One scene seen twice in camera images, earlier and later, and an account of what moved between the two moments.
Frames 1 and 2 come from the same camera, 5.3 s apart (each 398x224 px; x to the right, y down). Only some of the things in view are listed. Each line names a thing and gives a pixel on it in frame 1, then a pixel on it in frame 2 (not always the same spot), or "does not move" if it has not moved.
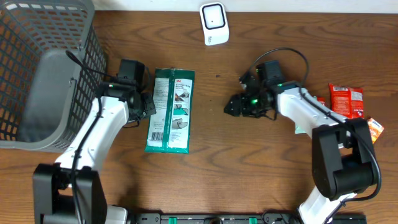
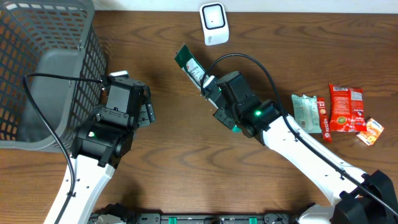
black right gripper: (241, 106) → (219, 113)
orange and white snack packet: (375, 129) does not move
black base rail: (244, 218) does not move
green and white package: (168, 130) → (196, 77)
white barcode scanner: (214, 23) does not move
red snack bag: (346, 101) does not move
